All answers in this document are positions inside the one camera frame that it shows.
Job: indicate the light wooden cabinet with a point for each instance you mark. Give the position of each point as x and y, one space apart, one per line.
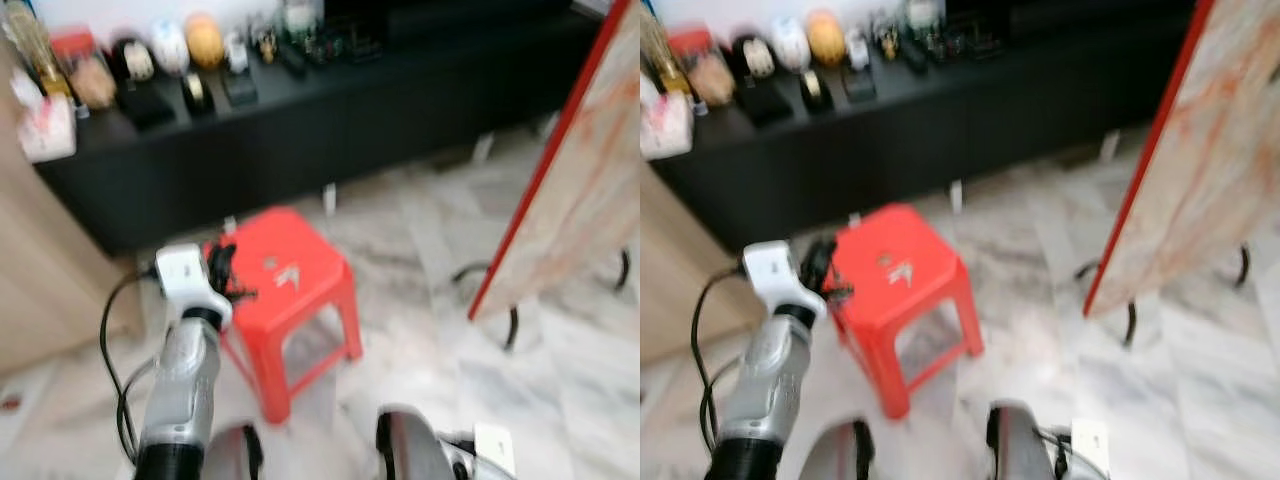
670 290
50 280

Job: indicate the flat black device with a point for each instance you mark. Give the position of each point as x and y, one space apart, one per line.
985 42
365 45

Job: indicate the black mouse plush toy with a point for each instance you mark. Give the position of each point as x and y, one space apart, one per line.
132 60
752 58

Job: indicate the red plastic stool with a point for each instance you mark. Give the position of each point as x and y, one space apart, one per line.
320 260
935 250

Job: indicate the small white black plush toy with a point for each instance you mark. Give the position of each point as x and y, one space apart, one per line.
857 48
235 52

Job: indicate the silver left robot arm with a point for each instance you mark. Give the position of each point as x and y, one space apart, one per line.
185 390
765 390

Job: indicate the small black square device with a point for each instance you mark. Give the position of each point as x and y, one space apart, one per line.
240 85
860 82

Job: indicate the black wallet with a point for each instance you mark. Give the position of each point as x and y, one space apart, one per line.
765 102
145 105

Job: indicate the black television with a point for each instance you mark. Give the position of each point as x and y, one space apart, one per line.
1070 10
450 10

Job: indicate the black TV cabinet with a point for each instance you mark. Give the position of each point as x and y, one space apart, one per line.
300 140
920 140

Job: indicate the clear jar with red lid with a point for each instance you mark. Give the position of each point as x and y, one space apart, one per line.
705 65
85 70

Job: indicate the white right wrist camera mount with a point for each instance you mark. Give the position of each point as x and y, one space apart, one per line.
495 448
1090 445

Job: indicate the small brown wooden piece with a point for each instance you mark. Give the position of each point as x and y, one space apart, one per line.
10 402

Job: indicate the marble top folding table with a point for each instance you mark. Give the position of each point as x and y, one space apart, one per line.
1200 150
590 170

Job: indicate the black remote control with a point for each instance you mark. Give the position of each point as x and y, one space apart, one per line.
325 47
945 45
913 58
293 62

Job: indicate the pink white tissue pack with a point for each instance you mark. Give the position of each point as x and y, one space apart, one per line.
45 125
665 120

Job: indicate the gold trophy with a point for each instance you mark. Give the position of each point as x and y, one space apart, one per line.
660 50
35 50

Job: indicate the silver black robot left leg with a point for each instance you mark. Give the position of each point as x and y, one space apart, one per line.
840 450
238 455

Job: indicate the black tape dispenser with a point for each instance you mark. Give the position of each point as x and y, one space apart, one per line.
197 93
815 90

